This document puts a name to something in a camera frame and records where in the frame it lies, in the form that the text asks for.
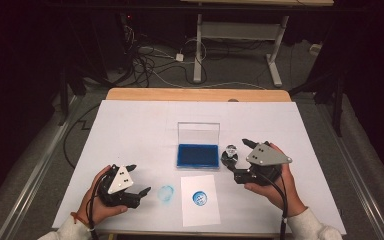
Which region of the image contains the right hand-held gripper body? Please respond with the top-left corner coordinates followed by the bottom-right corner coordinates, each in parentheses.
top-left (234, 142), bottom-right (293, 186)

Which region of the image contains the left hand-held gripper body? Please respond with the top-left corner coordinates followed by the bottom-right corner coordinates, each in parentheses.
top-left (97, 163), bottom-right (142, 210)

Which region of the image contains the black round stamp cap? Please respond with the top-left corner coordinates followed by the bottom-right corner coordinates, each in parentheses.
top-left (220, 151), bottom-right (240, 168)

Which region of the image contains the red bowl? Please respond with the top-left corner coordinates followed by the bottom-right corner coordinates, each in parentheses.
top-left (224, 143), bottom-right (240, 160)

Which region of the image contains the person's left hand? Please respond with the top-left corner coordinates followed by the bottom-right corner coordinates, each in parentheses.
top-left (76, 164), bottom-right (129, 226)

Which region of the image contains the person's right hand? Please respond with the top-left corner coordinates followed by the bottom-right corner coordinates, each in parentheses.
top-left (244, 143), bottom-right (308, 218)

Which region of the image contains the blue ink pad box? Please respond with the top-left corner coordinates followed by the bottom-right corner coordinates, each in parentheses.
top-left (176, 121), bottom-right (221, 170)

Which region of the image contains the white paper sheet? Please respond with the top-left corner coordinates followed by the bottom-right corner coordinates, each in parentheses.
top-left (179, 174), bottom-right (222, 228)

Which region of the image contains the red wrist band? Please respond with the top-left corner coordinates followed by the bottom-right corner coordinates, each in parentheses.
top-left (69, 211), bottom-right (90, 228)

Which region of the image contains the wooden table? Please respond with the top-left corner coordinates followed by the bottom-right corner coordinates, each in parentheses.
top-left (104, 87), bottom-right (293, 103)

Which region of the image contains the black stand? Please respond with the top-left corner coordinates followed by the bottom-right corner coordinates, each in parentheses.
top-left (289, 66), bottom-right (346, 138)
top-left (58, 66), bottom-right (88, 127)

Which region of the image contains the white power strip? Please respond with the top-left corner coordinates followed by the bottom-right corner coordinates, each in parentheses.
top-left (309, 43), bottom-right (324, 56)

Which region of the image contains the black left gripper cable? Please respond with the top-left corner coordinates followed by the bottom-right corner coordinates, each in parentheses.
top-left (85, 173), bottom-right (114, 240)

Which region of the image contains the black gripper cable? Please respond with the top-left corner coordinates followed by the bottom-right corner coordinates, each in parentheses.
top-left (85, 173), bottom-right (114, 240)
top-left (258, 169), bottom-right (289, 240)

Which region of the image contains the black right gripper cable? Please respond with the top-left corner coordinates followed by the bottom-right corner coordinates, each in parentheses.
top-left (258, 169), bottom-right (289, 240)

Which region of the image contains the white floor cable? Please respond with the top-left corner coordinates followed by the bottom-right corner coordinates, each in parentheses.
top-left (146, 68), bottom-right (268, 91)

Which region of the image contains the black floor cable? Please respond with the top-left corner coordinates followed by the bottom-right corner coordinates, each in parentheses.
top-left (62, 103), bottom-right (102, 169)

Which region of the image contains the metal floor rail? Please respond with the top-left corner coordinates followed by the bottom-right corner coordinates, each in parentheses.
top-left (316, 103), bottom-right (384, 240)
top-left (0, 94), bottom-right (84, 240)

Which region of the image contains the tangle of black cables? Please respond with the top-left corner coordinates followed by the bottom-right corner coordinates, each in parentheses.
top-left (119, 13), bottom-right (211, 88)

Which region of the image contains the white desk frame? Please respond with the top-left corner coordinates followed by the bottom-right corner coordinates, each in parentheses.
top-left (179, 0), bottom-right (335, 88)

